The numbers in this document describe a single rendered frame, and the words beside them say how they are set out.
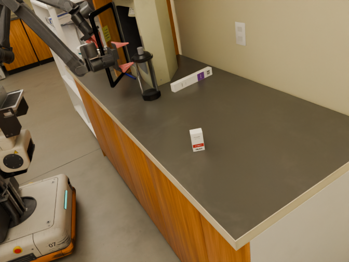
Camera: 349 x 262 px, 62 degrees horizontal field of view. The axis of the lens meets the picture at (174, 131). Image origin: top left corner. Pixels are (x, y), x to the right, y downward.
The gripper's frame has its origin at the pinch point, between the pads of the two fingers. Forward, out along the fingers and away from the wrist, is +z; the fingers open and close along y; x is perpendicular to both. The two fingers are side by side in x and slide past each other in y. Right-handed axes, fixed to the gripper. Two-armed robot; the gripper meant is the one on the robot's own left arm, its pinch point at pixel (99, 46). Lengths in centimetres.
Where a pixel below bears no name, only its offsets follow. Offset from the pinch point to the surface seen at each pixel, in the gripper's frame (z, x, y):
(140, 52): 13.0, 14.7, -24.6
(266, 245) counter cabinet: 69, 93, -56
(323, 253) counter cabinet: 107, 73, -63
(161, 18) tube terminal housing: 8.2, -10.6, -34.6
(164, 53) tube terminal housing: 23.1, -4.7, -26.8
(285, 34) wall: 41, 14, -85
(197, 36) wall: 31, -38, -38
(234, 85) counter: 54, 7, -53
